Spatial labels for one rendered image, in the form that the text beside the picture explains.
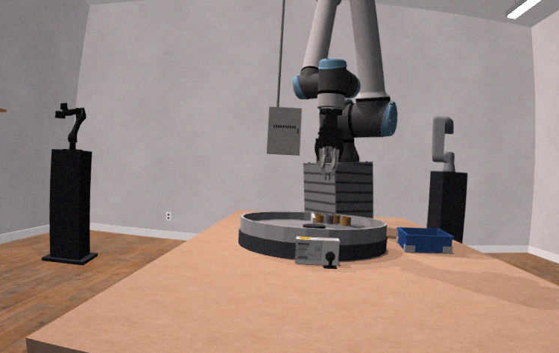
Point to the blue crate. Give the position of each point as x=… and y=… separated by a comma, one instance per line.
x=424, y=240

